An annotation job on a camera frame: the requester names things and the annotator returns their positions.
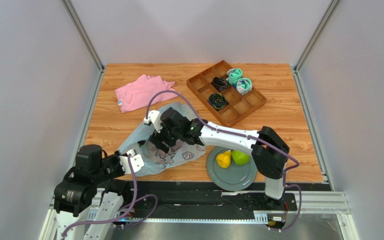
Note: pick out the pink cloth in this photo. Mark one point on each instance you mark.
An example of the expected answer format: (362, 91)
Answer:
(137, 94)

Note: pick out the black yellow rolled sock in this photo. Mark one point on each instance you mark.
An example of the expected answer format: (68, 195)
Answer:
(217, 101)

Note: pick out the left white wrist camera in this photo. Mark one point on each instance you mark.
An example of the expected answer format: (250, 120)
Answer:
(131, 162)

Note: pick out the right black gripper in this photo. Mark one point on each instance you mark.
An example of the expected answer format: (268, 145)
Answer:
(164, 135)

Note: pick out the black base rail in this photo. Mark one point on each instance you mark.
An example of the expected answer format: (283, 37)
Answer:
(190, 200)

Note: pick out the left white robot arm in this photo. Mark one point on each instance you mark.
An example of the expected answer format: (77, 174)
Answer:
(91, 197)

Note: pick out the green fake apple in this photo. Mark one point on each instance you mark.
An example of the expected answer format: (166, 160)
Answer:
(240, 158)

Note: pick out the yellow fake fruit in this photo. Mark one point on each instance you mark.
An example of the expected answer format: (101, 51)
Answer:
(224, 159)

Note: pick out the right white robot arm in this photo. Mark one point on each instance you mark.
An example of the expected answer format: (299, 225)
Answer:
(268, 151)

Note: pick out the wooden compartment tray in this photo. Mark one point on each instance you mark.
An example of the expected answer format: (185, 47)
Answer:
(237, 106)

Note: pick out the grey-blue round plate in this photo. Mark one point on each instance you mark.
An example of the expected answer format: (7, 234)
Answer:
(233, 178)

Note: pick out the teal white rolled sock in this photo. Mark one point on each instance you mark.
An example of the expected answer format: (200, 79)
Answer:
(243, 85)

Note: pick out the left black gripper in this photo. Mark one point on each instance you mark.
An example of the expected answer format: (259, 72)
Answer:
(121, 171)

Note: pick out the light blue plastic bag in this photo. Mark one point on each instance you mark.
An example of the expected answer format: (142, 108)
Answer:
(158, 158)

